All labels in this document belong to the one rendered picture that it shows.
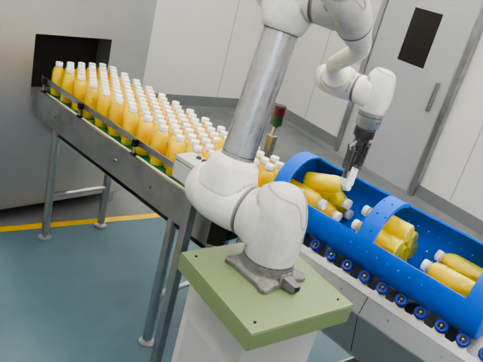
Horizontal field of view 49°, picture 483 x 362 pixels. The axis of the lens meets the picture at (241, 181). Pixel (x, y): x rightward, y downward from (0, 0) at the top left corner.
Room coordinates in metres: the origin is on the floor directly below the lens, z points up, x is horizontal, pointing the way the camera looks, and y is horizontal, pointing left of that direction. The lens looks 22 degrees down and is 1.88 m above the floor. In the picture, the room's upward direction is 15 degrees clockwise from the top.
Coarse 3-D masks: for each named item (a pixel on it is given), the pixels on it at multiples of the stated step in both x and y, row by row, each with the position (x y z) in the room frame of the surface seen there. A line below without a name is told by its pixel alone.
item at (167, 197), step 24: (48, 96) 2.87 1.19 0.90; (48, 120) 2.85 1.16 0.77; (72, 120) 2.69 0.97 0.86; (72, 144) 2.75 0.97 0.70; (96, 144) 2.53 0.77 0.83; (120, 144) 2.44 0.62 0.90; (48, 168) 2.82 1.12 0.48; (120, 168) 2.39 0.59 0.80; (144, 168) 2.28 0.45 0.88; (48, 192) 2.81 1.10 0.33; (72, 192) 2.94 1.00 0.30; (144, 192) 2.26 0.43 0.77; (168, 192) 2.16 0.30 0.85; (48, 216) 2.82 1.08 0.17; (168, 216) 2.14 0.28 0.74; (48, 240) 2.81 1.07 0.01; (168, 240) 2.14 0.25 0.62; (192, 240) 2.06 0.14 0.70; (216, 240) 1.94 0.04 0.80; (144, 336) 2.14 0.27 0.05
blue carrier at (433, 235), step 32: (288, 160) 1.97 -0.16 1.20; (320, 160) 2.07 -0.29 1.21; (352, 192) 2.02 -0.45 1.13; (384, 192) 1.86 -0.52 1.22; (320, 224) 1.77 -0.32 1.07; (384, 224) 1.67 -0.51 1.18; (416, 224) 1.83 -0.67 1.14; (352, 256) 1.70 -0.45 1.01; (384, 256) 1.60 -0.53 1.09; (416, 256) 1.80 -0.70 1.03; (480, 256) 1.68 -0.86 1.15; (416, 288) 1.53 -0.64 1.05; (448, 288) 1.46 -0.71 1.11; (480, 288) 1.43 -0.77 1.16; (448, 320) 1.47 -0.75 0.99; (480, 320) 1.39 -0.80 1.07
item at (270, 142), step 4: (268, 136) 2.59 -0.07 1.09; (272, 136) 2.57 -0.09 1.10; (276, 136) 2.59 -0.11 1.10; (268, 140) 2.58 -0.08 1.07; (272, 140) 2.57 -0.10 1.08; (276, 140) 2.60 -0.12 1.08; (268, 144) 2.58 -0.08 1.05; (272, 144) 2.58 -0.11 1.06; (264, 148) 2.59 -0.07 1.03; (268, 148) 2.58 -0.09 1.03; (272, 148) 2.59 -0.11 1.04; (264, 152) 2.58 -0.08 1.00; (268, 152) 2.57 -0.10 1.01; (272, 152) 2.60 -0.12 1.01; (264, 156) 2.58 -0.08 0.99; (268, 156) 2.58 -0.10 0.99
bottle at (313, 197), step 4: (292, 180) 1.97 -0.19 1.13; (296, 180) 1.98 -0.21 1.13; (296, 184) 1.95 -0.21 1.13; (300, 184) 1.95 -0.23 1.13; (300, 188) 1.92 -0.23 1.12; (304, 188) 1.92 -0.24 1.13; (308, 188) 1.92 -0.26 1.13; (304, 192) 1.90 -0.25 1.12; (308, 192) 1.90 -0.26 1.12; (312, 192) 1.90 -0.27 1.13; (316, 192) 1.90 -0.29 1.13; (308, 196) 1.89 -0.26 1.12; (312, 196) 1.89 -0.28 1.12; (316, 196) 1.89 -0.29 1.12; (320, 196) 1.90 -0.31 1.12; (308, 200) 1.88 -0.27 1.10; (312, 200) 1.88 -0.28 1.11; (316, 200) 1.88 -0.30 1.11; (320, 200) 1.88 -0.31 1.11; (312, 204) 1.88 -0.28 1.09; (316, 204) 1.88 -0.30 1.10
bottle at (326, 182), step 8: (304, 176) 1.98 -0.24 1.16; (312, 176) 1.96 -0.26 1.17; (320, 176) 1.94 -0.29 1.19; (328, 176) 1.93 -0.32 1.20; (336, 176) 1.92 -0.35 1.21; (304, 184) 1.97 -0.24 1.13; (312, 184) 1.94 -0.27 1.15; (320, 184) 1.92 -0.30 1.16; (328, 184) 1.90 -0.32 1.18; (336, 184) 1.89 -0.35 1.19
